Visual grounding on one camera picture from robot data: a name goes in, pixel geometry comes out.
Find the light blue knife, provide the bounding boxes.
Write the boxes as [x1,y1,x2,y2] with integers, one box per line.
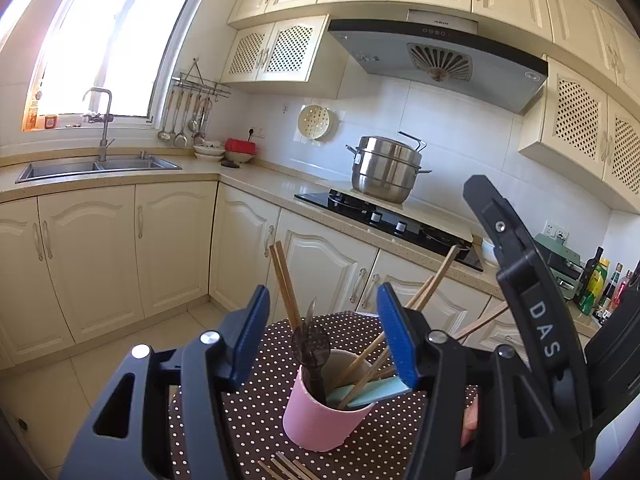
[326,376,411,410]

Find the black slotted spoon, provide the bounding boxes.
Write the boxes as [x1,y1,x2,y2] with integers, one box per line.
[292,300,331,404]

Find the steel kitchen sink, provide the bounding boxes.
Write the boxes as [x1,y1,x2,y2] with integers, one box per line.
[16,152,181,183]

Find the person right hand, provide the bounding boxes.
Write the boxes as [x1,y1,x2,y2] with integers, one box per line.
[460,396,478,448]

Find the soy sauce bottle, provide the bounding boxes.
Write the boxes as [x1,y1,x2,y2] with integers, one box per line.
[596,262,624,318]

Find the green yellow oil bottle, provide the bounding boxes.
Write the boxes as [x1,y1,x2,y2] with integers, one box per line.
[579,258,610,315]

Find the red sauce bottle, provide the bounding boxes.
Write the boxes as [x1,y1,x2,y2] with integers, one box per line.
[608,270,634,315]

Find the dark glass bottle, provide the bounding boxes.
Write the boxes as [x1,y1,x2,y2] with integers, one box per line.
[574,246,603,304]

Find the green electric cooker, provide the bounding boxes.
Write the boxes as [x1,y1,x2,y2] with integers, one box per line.
[534,233,584,300]

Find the white bowl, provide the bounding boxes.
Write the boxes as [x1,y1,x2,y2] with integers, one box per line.
[480,237,499,268]

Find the pink utensil holder cup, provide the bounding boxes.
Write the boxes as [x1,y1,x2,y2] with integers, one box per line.
[282,366,376,452]

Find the brown polka dot tablecloth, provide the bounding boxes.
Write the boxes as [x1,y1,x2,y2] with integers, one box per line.
[167,310,482,480]

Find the cream lower cabinets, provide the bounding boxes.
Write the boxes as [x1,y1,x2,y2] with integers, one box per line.
[1,181,432,367]

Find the cream cabinets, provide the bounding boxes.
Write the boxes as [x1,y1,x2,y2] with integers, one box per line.
[1,181,432,367]
[222,0,639,212]

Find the black gas stove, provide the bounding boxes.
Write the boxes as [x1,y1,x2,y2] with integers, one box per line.
[294,188,484,272]

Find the cream upper cabinets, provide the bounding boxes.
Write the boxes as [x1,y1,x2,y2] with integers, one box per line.
[222,0,639,212]

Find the stainless steel steamer pot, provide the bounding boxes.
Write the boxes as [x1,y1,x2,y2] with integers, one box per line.
[346,131,432,204]

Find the chrome faucet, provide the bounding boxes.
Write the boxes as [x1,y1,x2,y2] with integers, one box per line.
[85,87,115,162]

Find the stacked white bowls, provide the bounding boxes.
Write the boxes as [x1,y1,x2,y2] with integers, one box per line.
[193,141,226,162]

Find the red container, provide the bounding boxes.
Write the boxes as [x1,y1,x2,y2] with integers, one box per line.
[224,138,256,164]

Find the hanging utensil rack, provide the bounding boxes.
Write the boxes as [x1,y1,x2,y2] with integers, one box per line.
[157,58,231,148]

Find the grey range hood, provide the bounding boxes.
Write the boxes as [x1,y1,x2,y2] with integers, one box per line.
[328,18,549,113]

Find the round cream strainer plate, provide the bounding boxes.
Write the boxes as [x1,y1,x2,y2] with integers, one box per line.
[297,104,333,140]

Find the window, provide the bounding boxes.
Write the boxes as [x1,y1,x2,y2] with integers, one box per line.
[23,0,188,131]

